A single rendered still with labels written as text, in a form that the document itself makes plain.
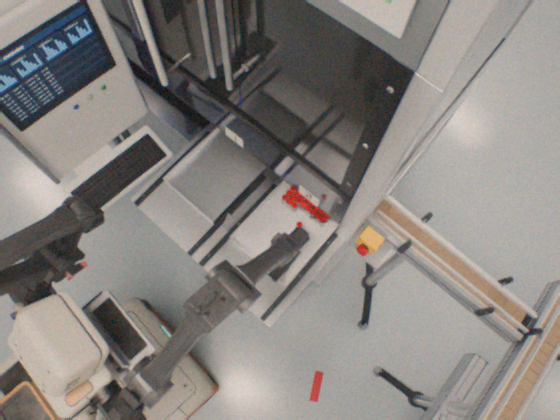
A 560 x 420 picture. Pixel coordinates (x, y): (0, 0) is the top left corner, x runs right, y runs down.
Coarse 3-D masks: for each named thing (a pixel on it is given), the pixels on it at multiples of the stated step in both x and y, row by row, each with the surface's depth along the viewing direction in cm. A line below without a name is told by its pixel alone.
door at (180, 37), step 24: (144, 0) 119; (168, 0) 109; (192, 0) 101; (168, 24) 121; (192, 24) 111; (216, 24) 102; (168, 48) 134; (192, 48) 122; (216, 48) 112; (192, 72) 136; (240, 96) 125
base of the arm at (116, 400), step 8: (112, 400) 102; (120, 400) 100; (104, 408) 101; (112, 408) 100; (120, 408) 99; (128, 408) 99; (136, 408) 100; (112, 416) 100; (120, 416) 99; (128, 416) 100; (136, 416) 102; (144, 416) 107
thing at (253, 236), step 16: (272, 192) 156; (256, 208) 153; (272, 208) 157; (288, 208) 157; (256, 224) 155; (272, 224) 155; (288, 224) 155; (304, 224) 155; (336, 224) 155; (240, 240) 152; (256, 240) 152; (320, 240) 153; (304, 256) 151; (288, 272) 149
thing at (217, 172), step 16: (208, 144) 166; (224, 144) 166; (192, 160) 163; (208, 160) 163; (224, 160) 163; (240, 160) 163; (256, 160) 163; (176, 176) 161; (192, 176) 161; (208, 176) 161; (224, 176) 161; (240, 176) 161; (256, 176) 158; (192, 192) 158; (208, 192) 158; (224, 192) 159; (240, 192) 155; (208, 208) 156; (224, 208) 156
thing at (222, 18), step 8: (216, 0) 81; (224, 0) 81; (216, 8) 83; (224, 8) 83; (224, 16) 85; (224, 24) 87; (224, 32) 89; (224, 40) 92; (224, 48) 94; (224, 56) 97; (224, 64) 100; (224, 72) 103; (232, 72) 104; (240, 72) 108; (232, 80) 106; (232, 88) 109
